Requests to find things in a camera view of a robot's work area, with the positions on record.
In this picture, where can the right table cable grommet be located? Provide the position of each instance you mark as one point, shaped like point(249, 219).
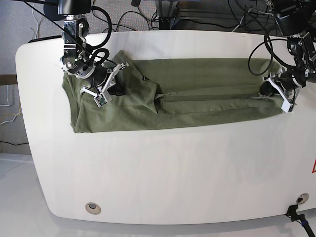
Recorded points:
point(303, 198)

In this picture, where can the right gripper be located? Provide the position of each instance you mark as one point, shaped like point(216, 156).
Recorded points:
point(105, 80)

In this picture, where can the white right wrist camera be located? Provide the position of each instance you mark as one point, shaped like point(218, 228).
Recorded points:
point(102, 99)

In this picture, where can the black flat bar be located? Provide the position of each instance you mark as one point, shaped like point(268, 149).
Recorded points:
point(45, 38)

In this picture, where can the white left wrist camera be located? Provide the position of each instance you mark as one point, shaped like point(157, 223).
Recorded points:
point(287, 106)

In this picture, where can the olive green T-shirt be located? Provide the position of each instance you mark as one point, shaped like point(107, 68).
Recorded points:
point(175, 93)

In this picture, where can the black round stand base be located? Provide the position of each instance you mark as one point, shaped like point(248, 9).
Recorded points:
point(51, 10)

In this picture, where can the black metal frame post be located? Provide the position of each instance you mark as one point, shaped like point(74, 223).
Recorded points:
point(167, 13)

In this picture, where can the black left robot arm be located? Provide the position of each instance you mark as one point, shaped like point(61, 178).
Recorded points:
point(293, 19)

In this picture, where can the left table cable grommet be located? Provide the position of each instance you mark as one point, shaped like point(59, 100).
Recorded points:
point(93, 208)

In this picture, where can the table cable grommet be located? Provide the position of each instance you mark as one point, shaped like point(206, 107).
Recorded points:
point(93, 208)
point(303, 198)

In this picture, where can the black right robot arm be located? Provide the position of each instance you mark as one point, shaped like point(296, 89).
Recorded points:
point(82, 60)

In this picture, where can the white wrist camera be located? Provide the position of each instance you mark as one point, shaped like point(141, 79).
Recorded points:
point(102, 99)
point(287, 106)

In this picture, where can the red warning triangle sticker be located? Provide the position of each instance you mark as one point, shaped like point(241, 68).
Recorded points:
point(314, 167)

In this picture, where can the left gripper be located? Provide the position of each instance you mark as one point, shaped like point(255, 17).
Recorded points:
point(287, 83)

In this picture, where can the black clamp with cable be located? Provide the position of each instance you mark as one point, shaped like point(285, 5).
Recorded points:
point(300, 218)

